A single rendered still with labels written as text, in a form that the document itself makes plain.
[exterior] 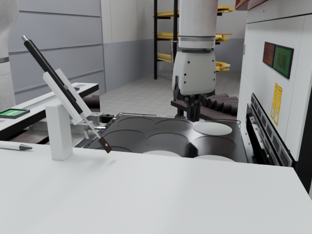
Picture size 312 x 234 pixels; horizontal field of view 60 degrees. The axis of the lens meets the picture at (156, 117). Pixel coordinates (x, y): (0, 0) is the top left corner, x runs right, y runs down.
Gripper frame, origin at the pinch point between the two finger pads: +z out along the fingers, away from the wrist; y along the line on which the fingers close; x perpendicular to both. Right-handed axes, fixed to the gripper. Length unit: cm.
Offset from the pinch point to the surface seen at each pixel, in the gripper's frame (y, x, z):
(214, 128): -6.6, 0.5, 5.2
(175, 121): -0.5, -9.7, 5.3
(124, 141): 17.7, -2.1, 5.3
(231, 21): -490, -554, -39
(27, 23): 25, -318, -26
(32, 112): 36.3, -15.7, -0.7
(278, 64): -5.7, 18.6, -13.8
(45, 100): 32.3, -28.5, -0.3
